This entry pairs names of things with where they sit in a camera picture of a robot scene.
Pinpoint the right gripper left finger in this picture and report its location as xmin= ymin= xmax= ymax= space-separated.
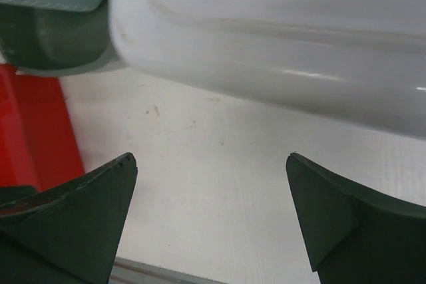
xmin=1 ymin=152 xmax=137 ymax=283

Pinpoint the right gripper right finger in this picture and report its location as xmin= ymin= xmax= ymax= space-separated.
xmin=286 ymin=153 xmax=425 ymax=283

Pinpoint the large white plastic tub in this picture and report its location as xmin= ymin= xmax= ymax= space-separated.
xmin=109 ymin=0 xmax=425 ymax=138

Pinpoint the dark grey plastic tray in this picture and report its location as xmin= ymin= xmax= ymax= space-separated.
xmin=1 ymin=0 xmax=116 ymax=76

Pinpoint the red plastic tray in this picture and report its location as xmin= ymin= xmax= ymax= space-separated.
xmin=1 ymin=64 xmax=85 ymax=191

